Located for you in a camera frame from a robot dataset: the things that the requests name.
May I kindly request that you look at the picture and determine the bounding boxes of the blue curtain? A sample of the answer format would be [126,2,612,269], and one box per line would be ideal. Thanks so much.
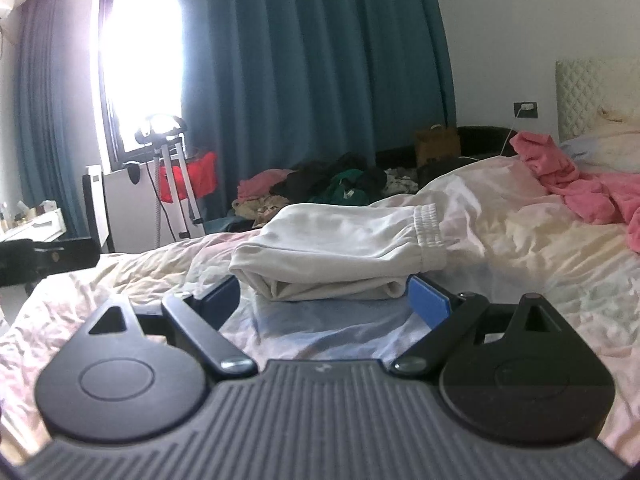
[174,0,457,222]
[12,0,110,242]

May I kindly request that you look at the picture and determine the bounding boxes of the red garment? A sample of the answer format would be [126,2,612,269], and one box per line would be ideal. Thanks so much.
[158,151,220,202]

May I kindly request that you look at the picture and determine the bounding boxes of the dark framed window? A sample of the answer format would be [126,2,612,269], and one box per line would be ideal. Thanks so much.
[96,0,187,172]

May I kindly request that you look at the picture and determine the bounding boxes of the beige patterned garment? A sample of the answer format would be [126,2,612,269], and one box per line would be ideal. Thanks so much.
[231,194,290,229]

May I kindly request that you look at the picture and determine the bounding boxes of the green garment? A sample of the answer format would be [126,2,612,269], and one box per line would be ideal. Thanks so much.
[309,169,370,207]

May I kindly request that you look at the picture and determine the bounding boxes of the pale pillow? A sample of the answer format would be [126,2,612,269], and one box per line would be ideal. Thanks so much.
[559,108,640,177]

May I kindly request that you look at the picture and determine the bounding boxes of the pastel bed blanket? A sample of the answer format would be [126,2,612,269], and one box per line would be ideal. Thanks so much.
[0,152,640,466]

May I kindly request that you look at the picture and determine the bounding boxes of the pink garment in clothes pile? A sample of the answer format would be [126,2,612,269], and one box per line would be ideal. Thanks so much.
[236,168,295,202]

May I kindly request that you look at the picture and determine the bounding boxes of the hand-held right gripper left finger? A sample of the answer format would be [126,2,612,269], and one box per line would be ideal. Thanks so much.
[62,275,257,377]

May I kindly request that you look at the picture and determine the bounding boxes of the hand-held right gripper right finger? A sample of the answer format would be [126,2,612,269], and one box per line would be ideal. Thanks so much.
[391,274,568,377]

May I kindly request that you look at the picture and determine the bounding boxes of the white charger cable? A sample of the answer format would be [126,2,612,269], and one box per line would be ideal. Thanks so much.
[462,107,526,163]

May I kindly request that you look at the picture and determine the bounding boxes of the pink fleece garment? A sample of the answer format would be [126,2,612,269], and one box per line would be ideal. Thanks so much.
[509,131,640,254]

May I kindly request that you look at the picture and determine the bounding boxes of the brown bag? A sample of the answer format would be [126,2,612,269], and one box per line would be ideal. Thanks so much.
[414,124,462,168]

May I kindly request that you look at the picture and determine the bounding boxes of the leaning folded board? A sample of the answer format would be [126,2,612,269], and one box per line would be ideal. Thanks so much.
[81,163,115,255]

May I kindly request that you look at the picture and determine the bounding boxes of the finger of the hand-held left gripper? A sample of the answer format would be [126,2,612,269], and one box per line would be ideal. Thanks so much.
[32,236,100,278]

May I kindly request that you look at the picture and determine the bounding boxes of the black sofa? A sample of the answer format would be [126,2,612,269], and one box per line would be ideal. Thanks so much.
[374,126,522,182]

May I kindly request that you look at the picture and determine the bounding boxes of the black clothes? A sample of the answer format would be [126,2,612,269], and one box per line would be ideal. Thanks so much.
[271,151,387,197]

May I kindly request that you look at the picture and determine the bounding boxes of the garment steamer stand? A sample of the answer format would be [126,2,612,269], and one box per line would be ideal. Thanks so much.
[133,114,205,240]

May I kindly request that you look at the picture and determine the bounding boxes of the white sweatpants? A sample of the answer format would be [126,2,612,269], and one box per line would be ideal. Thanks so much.
[229,202,449,304]

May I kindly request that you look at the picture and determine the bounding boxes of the quilted white headboard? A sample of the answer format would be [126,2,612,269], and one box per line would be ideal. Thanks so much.
[554,56,640,142]

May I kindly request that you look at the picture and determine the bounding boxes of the white dressing table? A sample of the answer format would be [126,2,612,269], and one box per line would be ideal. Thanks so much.
[0,209,67,242]

